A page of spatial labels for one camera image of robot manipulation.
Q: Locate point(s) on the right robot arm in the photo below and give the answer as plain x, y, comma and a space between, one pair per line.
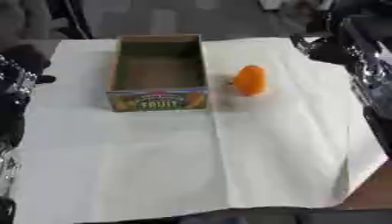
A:
375, 78

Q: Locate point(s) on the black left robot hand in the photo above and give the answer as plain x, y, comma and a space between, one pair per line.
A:
26, 57

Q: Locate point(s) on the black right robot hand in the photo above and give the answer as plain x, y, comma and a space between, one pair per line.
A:
326, 50

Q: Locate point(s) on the black tripod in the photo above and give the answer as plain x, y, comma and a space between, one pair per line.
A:
71, 20

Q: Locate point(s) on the cardboard box with printed front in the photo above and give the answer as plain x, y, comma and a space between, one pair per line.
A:
158, 73

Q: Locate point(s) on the orange toy fruit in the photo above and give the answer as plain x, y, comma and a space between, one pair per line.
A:
249, 80

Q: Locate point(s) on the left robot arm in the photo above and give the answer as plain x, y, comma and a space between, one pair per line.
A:
11, 116

